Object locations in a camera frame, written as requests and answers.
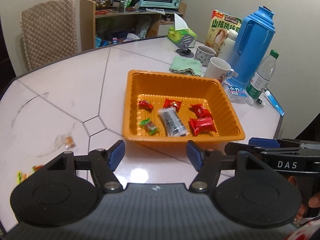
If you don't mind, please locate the large red snack pouch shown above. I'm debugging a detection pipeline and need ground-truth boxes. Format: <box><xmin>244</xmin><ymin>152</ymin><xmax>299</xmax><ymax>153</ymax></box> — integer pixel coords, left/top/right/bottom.
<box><xmin>189</xmin><ymin>117</ymin><xmax>217</xmax><ymax>136</ymax></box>

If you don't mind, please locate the clear black-print snack packet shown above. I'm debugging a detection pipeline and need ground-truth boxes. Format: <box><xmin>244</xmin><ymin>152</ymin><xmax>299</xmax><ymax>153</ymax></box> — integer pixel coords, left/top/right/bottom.
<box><xmin>158</xmin><ymin>107</ymin><xmax>189</xmax><ymax>137</ymax></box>

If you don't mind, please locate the red crinkled snack packet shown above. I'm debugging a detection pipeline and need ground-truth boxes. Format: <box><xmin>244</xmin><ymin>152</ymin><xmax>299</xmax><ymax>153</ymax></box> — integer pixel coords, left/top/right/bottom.
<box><xmin>191</xmin><ymin>103</ymin><xmax>213</xmax><ymax>118</ymax></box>

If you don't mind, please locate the clear brown candy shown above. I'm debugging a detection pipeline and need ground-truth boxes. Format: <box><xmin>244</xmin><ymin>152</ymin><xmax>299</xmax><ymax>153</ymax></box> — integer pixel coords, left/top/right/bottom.
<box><xmin>54</xmin><ymin>135</ymin><xmax>76</xmax><ymax>150</ymax></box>

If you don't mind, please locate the small red candy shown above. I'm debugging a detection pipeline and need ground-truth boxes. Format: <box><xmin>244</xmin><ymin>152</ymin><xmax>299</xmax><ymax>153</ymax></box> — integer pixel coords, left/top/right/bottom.
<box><xmin>138</xmin><ymin>100</ymin><xmax>153</xmax><ymax>112</ymax></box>

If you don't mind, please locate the red orange candy packet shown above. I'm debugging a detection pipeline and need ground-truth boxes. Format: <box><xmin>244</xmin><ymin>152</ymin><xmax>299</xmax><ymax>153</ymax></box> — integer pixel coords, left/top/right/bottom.
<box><xmin>163</xmin><ymin>98</ymin><xmax>182</xmax><ymax>112</ymax></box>

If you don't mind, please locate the yellow green candy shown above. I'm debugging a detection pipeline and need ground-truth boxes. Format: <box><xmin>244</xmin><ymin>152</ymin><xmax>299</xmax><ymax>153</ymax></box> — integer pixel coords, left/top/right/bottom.
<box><xmin>17</xmin><ymin>171</ymin><xmax>31</xmax><ymax>184</ymax></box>

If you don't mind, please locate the long green dark snack bag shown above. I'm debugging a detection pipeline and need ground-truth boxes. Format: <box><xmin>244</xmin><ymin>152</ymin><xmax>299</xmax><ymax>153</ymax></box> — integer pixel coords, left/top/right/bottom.
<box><xmin>33</xmin><ymin>165</ymin><xmax>43</xmax><ymax>172</ymax></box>

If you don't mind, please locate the person's right hand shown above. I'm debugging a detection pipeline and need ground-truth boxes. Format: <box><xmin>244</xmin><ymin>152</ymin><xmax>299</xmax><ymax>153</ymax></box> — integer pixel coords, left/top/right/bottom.
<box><xmin>287</xmin><ymin>175</ymin><xmax>320</xmax><ymax>222</ymax></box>

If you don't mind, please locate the blue tissue packet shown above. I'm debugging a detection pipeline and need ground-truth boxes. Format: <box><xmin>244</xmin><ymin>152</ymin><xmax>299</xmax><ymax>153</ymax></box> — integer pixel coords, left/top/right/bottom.
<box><xmin>225</xmin><ymin>85</ymin><xmax>248</xmax><ymax>103</ymax></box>

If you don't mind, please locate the orange plastic tray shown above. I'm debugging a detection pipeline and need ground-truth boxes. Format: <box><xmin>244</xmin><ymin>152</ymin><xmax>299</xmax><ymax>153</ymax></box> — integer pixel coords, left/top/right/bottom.
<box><xmin>123</xmin><ymin>70</ymin><xmax>245</xmax><ymax>145</ymax></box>

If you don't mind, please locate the clear water bottle green cap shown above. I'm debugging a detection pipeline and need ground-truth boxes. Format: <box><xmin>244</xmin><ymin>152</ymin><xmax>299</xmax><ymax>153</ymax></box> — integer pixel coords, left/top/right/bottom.
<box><xmin>246</xmin><ymin>49</ymin><xmax>279</xmax><ymax>99</ymax></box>

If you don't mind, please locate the white mug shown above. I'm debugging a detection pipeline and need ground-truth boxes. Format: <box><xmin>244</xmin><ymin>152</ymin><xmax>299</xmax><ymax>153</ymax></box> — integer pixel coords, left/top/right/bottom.
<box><xmin>204</xmin><ymin>57</ymin><xmax>235</xmax><ymax>83</ymax></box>

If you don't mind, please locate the green cloth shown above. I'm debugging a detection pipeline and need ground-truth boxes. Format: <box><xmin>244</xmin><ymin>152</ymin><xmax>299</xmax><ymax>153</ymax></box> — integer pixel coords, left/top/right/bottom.
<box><xmin>169</xmin><ymin>56</ymin><xmax>202</xmax><ymax>76</ymax></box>

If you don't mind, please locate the white thermos flask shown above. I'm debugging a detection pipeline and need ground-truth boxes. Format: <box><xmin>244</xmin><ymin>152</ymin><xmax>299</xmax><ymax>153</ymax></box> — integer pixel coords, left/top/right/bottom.
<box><xmin>219</xmin><ymin>29</ymin><xmax>238</xmax><ymax>62</ymax></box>

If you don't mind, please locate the patterned grey cup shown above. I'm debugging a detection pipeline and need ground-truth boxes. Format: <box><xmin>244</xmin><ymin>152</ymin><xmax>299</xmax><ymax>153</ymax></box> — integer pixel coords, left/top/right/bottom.
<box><xmin>194</xmin><ymin>45</ymin><xmax>216</xmax><ymax>67</ymax></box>

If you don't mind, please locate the blue thermos jug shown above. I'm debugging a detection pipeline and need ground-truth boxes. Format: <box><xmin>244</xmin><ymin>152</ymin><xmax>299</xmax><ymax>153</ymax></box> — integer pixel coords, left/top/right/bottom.
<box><xmin>228</xmin><ymin>6</ymin><xmax>276</xmax><ymax>88</ymax></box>

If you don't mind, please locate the grey phone stand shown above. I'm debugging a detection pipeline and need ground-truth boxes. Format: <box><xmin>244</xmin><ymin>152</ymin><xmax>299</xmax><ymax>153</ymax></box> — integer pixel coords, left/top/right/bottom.
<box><xmin>176</xmin><ymin>34</ymin><xmax>194</xmax><ymax>58</ymax></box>

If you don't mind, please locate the green tissue pack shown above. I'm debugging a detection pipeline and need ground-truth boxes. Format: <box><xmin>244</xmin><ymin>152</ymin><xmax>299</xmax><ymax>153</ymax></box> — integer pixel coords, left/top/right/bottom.
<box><xmin>167</xmin><ymin>14</ymin><xmax>197</xmax><ymax>48</ymax></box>

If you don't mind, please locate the yellow green snack box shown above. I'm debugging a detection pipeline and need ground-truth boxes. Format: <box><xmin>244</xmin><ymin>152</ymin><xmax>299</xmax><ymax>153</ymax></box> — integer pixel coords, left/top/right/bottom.
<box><xmin>205</xmin><ymin>9</ymin><xmax>242</xmax><ymax>55</ymax></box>

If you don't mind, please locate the wooden shelf unit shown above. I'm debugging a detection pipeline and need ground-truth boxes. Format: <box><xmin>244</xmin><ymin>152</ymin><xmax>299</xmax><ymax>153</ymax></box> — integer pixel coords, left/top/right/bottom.
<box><xmin>79</xmin><ymin>0</ymin><xmax>173</xmax><ymax>51</ymax></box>

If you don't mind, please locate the beige quilted far chair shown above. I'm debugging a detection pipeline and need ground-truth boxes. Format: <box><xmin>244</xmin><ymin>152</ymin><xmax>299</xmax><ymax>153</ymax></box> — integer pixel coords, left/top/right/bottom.
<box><xmin>20</xmin><ymin>0</ymin><xmax>78</xmax><ymax>70</ymax></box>

